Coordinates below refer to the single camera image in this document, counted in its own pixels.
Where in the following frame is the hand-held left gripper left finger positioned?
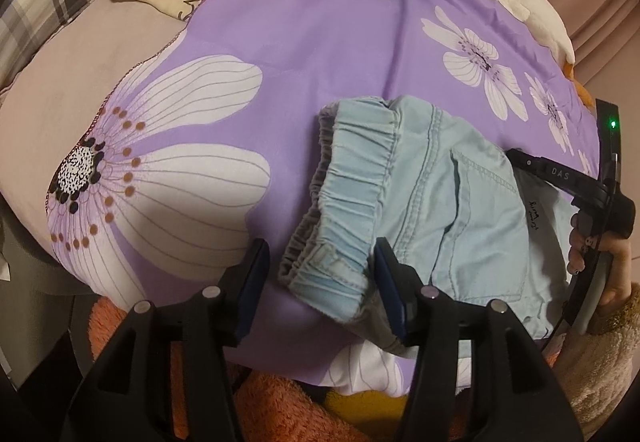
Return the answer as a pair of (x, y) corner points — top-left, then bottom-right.
(69, 238), (271, 442)

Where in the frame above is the purple floral blanket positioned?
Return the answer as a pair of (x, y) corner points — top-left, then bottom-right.
(45, 0), (601, 398)

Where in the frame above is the orange fuzzy garment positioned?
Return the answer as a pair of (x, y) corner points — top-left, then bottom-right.
(87, 295), (416, 442)

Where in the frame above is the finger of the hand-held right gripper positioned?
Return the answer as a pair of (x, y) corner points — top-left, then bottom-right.
(505, 148), (608, 203)

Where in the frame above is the pink curtain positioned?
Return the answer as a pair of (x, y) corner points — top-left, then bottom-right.
(537, 0), (640, 90)

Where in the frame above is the person's right hand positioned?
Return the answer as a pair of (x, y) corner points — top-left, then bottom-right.
(569, 211), (635, 319)

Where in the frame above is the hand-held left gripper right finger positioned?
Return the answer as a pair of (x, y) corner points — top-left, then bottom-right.
(374, 236), (586, 442)

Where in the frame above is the person's right forearm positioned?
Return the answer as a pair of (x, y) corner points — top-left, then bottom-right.
(547, 283), (640, 440)

